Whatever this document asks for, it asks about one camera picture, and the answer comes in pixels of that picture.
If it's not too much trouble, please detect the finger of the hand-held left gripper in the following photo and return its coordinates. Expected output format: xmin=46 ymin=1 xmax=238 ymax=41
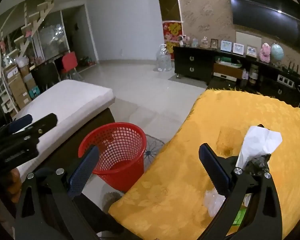
xmin=9 ymin=113 xmax=58 ymax=143
xmin=0 ymin=114 xmax=33 ymax=137

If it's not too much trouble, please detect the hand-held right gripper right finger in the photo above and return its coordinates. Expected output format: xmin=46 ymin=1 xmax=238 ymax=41
xmin=199 ymin=143 xmax=283 ymax=240

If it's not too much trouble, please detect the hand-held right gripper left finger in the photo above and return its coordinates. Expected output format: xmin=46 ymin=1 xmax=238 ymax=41
xmin=15 ymin=145 xmax=100 ymax=240

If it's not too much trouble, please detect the clear plastic wrapper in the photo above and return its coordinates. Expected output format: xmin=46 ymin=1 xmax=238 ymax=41
xmin=204 ymin=189 xmax=227 ymax=217

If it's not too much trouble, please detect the red plastic mesh basket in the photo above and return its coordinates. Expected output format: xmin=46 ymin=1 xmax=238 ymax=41
xmin=78 ymin=122 xmax=147 ymax=193

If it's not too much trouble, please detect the white tissue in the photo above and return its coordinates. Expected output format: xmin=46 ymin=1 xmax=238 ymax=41
xmin=235 ymin=125 xmax=283 ymax=170

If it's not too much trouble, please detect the green packet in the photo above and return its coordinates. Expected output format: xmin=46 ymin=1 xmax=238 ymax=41
xmin=232 ymin=193 xmax=252 ymax=227

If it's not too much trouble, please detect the person's left hand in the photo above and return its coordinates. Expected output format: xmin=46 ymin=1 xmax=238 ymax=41
xmin=5 ymin=169 xmax=23 ymax=202

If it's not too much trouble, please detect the dark sofa base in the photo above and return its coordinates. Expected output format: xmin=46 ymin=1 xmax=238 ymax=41
xmin=35 ymin=97 xmax=120 ymax=178

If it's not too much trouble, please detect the teal box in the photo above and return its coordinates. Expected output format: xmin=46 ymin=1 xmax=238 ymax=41
xmin=27 ymin=85 xmax=42 ymax=98

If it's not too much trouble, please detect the stack of cardboard boxes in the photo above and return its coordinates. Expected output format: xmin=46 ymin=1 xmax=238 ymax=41
xmin=4 ymin=64 xmax=40 ymax=110

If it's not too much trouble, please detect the yellow patterned tablecloth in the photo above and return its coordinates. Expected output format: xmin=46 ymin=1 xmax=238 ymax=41
xmin=107 ymin=89 xmax=300 ymax=240

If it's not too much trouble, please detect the grey shaggy mat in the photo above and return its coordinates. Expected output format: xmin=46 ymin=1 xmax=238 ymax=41
xmin=101 ymin=191 xmax=125 ymax=213

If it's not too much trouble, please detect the black chair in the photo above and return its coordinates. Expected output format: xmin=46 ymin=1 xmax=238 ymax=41
xmin=30 ymin=62 xmax=62 ymax=93

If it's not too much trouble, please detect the red chair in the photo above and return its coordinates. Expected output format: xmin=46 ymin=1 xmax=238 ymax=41
xmin=60 ymin=51 xmax=79 ymax=80

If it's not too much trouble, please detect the white flat media player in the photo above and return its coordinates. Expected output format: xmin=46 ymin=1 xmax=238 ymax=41
xmin=213 ymin=72 xmax=237 ymax=81

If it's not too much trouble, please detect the brown wooden box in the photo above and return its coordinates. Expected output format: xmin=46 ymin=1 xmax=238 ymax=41
xmin=213 ymin=62 xmax=243 ymax=78

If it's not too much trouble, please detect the green flat box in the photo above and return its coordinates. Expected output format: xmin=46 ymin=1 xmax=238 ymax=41
xmin=215 ymin=56 xmax=242 ymax=67

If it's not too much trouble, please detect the black television cabinet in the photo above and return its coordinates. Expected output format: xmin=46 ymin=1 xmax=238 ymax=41
xmin=173 ymin=45 xmax=300 ymax=110

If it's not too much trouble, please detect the large clear water bottle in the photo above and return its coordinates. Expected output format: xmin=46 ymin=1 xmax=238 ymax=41
xmin=153 ymin=44 xmax=174 ymax=72

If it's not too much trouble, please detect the black antenna router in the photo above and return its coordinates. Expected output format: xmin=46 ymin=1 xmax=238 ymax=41
xmin=281 ymin=64 xmax=300 ymax=78

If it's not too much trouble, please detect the pink plush toy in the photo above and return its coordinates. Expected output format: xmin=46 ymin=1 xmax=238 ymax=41
xmin=259 ymin=43 xmax=273 ymax=62

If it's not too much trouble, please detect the cow figurine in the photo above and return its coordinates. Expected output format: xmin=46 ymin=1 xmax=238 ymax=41
xmin=177 ymin=35 xmax=190 ymax=47

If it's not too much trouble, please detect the pale blue globe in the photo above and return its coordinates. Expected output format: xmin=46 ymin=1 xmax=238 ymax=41
xmin=270 ymin=43 xmax=287 ymax=67

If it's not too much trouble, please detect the round wire fan guard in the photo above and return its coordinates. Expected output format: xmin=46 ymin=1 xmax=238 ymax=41
xmin=144 ymin=134 xmax=165 ymax=167

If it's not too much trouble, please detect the red floral wall poster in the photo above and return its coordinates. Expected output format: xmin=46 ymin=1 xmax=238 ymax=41
xmin=162 ymin=21 xmax=183 ymax=60

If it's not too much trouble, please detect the black wall television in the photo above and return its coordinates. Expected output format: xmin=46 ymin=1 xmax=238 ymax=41
xmin=226 ymin=0 xmax=300 ymax=40

